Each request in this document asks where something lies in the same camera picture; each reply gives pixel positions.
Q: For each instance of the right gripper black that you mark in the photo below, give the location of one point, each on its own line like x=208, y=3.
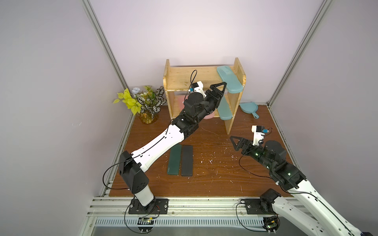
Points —
x=246, y=148

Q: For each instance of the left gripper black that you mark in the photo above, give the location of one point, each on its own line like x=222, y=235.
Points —
x=212, y=100

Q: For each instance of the light teal large pencil case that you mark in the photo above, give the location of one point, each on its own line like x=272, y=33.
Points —
x=227, y=75

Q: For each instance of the black pencil case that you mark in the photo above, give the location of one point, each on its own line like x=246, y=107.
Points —
x=187, y=161

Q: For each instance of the dark green pencil case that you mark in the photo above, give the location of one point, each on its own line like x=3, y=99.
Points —
x=174, y=160

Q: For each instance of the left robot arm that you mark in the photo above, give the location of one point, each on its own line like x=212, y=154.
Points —
x=133, y=166

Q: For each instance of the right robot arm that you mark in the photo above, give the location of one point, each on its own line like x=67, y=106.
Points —
x=324, y=219

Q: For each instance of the teal pencil case lower shelf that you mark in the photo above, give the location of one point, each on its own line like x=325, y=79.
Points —
x=224, y=110

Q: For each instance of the pink pencil case middle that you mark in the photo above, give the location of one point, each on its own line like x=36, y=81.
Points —
x=209, y=116

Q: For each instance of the wooden two-tier shelf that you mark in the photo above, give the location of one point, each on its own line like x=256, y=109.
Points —
x=177, y=79

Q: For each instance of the teal dustpan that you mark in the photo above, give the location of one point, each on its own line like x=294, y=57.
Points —
x=250, y=108

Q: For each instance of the potted plant in glass vase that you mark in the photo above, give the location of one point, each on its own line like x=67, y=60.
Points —
x=146, y=104

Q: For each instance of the right circuit board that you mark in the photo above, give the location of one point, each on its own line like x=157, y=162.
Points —
x=271, y=224

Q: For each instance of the circuit board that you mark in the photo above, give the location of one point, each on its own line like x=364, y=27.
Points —
x=271, y=224
x=145, y=224

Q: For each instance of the left circuit board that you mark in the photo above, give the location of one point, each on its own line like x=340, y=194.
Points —
x=145, y=224

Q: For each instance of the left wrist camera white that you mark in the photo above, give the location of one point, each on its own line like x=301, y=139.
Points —
x=197, y=87

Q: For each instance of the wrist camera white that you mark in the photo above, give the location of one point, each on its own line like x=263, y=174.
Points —
x=259, y=134
x=197, y=87

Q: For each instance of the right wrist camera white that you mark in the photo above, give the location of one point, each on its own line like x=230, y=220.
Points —
x=259, y=134

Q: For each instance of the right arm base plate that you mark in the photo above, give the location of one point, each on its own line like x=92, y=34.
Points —
x=258, y=206

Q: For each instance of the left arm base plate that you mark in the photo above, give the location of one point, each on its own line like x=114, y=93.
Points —
x=157, y=206

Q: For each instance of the aluminium mounting rail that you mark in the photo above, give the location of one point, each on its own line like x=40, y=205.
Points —
x=182, y=212

